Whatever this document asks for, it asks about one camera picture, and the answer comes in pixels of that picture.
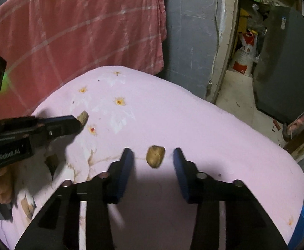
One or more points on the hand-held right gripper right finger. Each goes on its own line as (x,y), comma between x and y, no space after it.
(180,172)

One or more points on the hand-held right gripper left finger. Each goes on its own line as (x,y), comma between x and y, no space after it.
(126,169)

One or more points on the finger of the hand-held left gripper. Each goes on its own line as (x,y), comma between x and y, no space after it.
(55,119)
(61,129)

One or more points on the brown nutshell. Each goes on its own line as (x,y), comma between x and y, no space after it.
(83,118)
(156,156)

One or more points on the pink floral bed sheet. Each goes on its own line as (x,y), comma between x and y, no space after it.
(180,114)

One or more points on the red checked towel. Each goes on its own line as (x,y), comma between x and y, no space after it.
(76,31)

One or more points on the small red scrap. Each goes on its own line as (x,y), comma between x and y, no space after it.
(276,125)

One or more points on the blue plastic object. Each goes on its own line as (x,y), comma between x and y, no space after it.
(301,226)

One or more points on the white red sack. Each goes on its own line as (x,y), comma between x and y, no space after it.
(244,54)

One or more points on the dark grey cabinet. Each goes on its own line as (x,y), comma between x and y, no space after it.
(284,65)

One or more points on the yellow bag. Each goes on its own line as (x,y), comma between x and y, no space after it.
(243,19)

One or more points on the white door frame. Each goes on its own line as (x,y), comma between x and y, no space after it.
(226,44)

